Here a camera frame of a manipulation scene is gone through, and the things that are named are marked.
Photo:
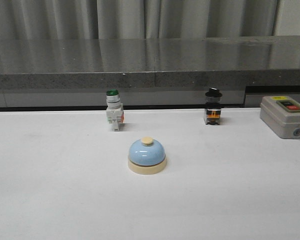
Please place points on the blue call bell cream base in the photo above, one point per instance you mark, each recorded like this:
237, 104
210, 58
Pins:
146, 156

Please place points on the grey granite counter slab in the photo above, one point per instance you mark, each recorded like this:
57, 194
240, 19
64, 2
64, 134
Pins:
74, 74

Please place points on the grey pleated curtain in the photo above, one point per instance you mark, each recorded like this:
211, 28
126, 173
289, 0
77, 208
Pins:
147, 19

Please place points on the green pushbutton switch white body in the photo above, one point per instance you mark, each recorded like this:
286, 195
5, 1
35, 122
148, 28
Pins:
115, 110

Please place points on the black selector switch orange body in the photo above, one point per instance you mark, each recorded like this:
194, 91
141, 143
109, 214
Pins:
212, 111

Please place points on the grey start stop switch box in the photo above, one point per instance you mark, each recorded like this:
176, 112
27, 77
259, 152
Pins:
282, 115

